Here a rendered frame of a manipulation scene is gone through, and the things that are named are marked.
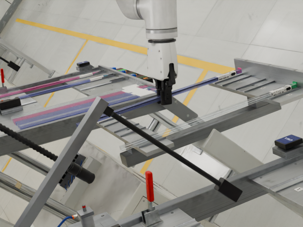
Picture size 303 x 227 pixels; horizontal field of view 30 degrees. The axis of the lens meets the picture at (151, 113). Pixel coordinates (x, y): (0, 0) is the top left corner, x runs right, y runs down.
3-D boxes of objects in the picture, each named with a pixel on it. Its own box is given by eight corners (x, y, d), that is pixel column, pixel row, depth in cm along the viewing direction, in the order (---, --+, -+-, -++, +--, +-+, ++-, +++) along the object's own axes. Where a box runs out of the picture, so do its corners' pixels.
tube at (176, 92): (239, 72, 163) (238, 68, 163) (242, 72, 162) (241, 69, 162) (76, 127, 145) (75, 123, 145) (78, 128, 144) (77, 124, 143)
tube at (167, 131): (294, 86, 148) (293, 82, 148) (297, 87, 147) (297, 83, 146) (120, 150, 130) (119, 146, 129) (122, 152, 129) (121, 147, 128)
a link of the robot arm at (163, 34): (140, 28, 151) (140, 39, 152) (153, 30, 144) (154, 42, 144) (167, 25, 155) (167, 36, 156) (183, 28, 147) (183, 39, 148)
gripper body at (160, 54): (140, 35, 152) (143, 76, 155) (157, 38, 143) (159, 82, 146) (165, 33, 156) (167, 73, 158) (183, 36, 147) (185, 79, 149)
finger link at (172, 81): (163, 54, 148) (158, 67, 153) (174, 76, 145) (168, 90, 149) (167, 53, 149) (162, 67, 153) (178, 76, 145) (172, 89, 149)
